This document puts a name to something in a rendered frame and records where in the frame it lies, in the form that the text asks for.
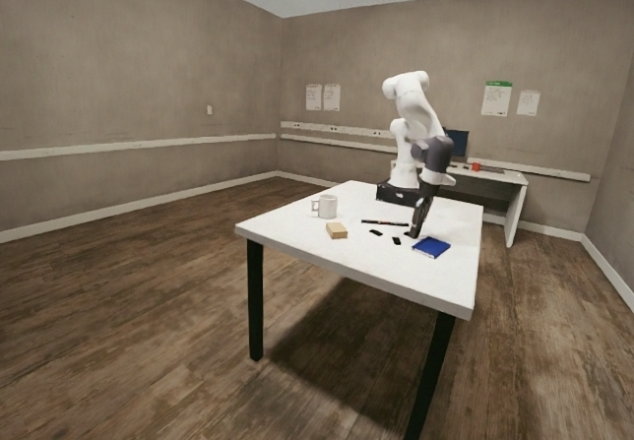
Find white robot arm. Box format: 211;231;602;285
383;71;456;188

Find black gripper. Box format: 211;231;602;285
408;179;440;238

